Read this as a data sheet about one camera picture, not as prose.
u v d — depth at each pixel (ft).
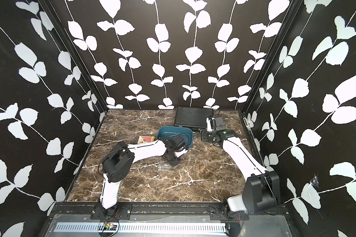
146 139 3.32
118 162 1.68
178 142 2.48
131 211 2.44
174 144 2.44
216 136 1.98
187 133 3.38
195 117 4.68
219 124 2.13
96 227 2.30
